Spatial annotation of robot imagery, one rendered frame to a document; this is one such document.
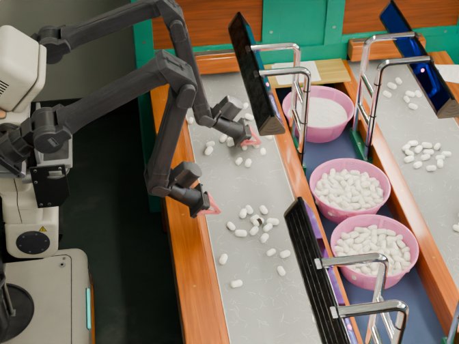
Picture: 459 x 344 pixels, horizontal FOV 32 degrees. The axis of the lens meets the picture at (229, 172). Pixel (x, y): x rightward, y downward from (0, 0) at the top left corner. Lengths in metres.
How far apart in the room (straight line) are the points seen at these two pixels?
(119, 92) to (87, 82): 2.09
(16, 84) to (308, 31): 1.36
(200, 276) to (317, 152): 0.80
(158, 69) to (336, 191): 0.90
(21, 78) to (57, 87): 1.97
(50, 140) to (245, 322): 0.74
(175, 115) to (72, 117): 0.27
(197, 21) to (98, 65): 1.13
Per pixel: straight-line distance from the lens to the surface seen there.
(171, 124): 2.17
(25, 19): 3.97
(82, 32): 2.46
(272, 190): 2.67
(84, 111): 2.10
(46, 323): 2.94
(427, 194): 2.74
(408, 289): 2.51
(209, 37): 3.12
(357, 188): 2.71
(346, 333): 1.82
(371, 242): 2.54
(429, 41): 3.38
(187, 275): 2.37
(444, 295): 2.40
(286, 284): 2.39
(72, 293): 3.02
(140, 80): 2.05
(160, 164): 2.27
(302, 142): 2.75
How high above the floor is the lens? 2.54
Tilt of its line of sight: 41 degrees down
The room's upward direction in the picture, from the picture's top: straight up
